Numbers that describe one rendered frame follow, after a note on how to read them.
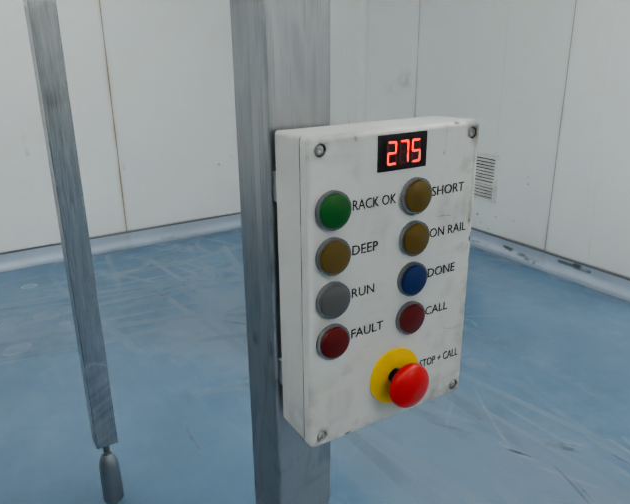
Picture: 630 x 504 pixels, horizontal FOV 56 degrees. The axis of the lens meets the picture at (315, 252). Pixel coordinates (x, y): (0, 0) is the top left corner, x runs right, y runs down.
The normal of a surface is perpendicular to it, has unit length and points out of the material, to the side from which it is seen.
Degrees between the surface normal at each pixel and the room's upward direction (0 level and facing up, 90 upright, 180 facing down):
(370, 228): 90
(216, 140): 90
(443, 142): 90
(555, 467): 0
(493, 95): 90
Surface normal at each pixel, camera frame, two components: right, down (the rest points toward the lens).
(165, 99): 0.54, 0.28
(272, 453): -0.85, 0.18
